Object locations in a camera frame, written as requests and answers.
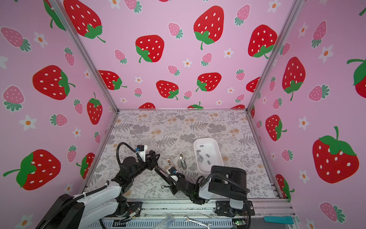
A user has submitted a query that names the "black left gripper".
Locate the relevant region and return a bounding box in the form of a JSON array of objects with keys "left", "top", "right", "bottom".
[{"left": 130, "top": 152, "right": 160, "bottom": 182}]

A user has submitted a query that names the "pink mini stapler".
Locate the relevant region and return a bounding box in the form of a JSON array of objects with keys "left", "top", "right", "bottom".
[{"left": 167, "top": 159, "right": 174, "bottom": 170}]

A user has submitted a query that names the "beige mini stapler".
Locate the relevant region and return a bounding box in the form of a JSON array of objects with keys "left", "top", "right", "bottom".
[{"left": 180, "top": 154, "right": 187, "bottom": 169}]

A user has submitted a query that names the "black stapler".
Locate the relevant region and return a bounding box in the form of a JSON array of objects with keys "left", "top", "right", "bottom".
[{"left": 154, "top": 166, "right": 178, "bottom": 195}]

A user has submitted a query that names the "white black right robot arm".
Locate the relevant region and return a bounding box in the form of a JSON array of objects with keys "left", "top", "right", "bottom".
[{"left": 161, "top": 166, "right": 250, "bottom": 210}]

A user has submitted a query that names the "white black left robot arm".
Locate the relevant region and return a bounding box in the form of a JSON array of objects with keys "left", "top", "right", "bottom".
[{"left": 37, "top": 145, "right": 160, "bottom": 229}]

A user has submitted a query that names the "clear plastic bag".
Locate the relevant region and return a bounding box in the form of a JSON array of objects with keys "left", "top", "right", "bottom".
[{"left": 153, "top": 215, "right": 175, "bottom": 229}]

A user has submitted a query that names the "white plastic tray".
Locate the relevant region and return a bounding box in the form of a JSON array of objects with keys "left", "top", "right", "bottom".
[{"left": 193, "top": 137, "right": 224, "bottom": 174}]

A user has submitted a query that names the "silver wrench on rail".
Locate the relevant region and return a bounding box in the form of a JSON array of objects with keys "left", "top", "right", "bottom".
[{"left": 185, "top": 216, "right": 212, "bottom": 229}]

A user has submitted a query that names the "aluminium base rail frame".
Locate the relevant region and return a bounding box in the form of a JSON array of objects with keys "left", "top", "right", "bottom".
[{"left": 87, "top": 198, "right": 301, "bottom": 229}]

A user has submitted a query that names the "teal tool handle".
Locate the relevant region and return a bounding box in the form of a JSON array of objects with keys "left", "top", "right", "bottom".
[{"left": 264, "top": 216, "right": 294, "bottom": 225}]

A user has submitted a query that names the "aluminium left rear corner post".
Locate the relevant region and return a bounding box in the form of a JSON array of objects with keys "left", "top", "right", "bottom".
[{"left": 50, "top": 0, "right": 119, "bottom": 113}]

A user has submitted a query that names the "aluminium corner post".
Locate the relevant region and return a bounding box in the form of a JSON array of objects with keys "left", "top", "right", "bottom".
[
  {"left": 50, "top": 0, "right": 119, "bottom": 113},
  {"left": 246, "top": 0, "right": 305, "bottom": 114}
]

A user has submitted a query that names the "aluminium right rear corner post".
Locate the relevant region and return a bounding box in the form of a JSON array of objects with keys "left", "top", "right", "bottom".
[{"left": 246, "top": 0, "right": 305, "bottom": 114}]

